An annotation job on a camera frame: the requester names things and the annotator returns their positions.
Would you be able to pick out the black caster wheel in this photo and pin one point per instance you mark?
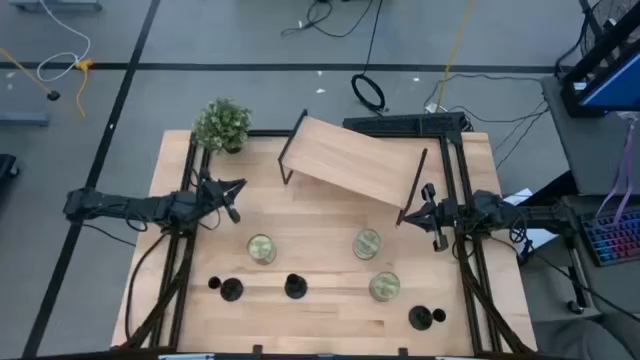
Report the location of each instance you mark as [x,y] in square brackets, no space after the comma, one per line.
[575,306]

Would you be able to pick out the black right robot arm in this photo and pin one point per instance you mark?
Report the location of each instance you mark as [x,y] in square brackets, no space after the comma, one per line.
[535,215]

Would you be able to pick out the wooden shelf riser black legs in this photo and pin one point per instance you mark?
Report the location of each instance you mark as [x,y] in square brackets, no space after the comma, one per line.
[350,160]

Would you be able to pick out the green potted plant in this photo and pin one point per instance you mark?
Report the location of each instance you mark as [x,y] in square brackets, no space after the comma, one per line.
[222,125]

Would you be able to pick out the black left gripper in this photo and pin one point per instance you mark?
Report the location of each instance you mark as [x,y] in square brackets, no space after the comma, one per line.
[212,197]

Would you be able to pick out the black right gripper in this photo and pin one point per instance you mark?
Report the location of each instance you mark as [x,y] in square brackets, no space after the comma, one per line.
[445,215]

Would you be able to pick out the grey floor platform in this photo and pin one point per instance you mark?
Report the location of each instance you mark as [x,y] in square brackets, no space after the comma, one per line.
[55,4]

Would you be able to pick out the white power adapter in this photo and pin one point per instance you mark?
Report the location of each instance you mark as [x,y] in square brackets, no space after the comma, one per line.
[431,107]

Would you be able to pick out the white paper sheet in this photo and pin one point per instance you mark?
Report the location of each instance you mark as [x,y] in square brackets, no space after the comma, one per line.
[522,196]

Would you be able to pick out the small black table bracket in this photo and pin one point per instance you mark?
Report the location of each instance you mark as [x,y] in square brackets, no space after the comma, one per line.
[257,350]
[402,351]

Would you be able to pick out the scented candle metal tin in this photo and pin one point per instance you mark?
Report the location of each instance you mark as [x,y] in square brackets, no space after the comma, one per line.
[261,248]
[367,244]
[384,286]

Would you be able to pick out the backlit rainbow keyboard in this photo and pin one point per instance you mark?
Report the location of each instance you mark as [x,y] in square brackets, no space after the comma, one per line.
[612,240]

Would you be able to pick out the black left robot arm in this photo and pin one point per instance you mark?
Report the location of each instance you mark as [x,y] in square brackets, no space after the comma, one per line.
[125,206]

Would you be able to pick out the black perforated metal plate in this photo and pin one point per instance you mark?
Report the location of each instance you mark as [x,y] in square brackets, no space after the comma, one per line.
[400,122]

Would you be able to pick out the grey desk top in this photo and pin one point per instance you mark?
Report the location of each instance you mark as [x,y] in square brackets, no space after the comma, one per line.
[585,145]

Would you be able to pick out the black standing fan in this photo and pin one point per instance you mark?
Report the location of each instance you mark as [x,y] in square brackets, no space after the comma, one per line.
[607,15]

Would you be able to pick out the black object on floor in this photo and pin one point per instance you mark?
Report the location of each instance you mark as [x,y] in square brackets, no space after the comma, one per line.
[6,167]

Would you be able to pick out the grey floor bar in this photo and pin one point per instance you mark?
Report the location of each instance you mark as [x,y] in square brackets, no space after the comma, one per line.
[22,119]

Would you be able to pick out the orange rod with black foot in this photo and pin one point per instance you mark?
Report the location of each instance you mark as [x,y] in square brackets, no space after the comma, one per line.
[53,95]

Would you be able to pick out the person's leg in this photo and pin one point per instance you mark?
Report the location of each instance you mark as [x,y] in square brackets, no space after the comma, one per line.
[595,337]

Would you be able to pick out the black monitor blue screen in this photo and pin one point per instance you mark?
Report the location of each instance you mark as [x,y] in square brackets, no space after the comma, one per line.
[612,85]

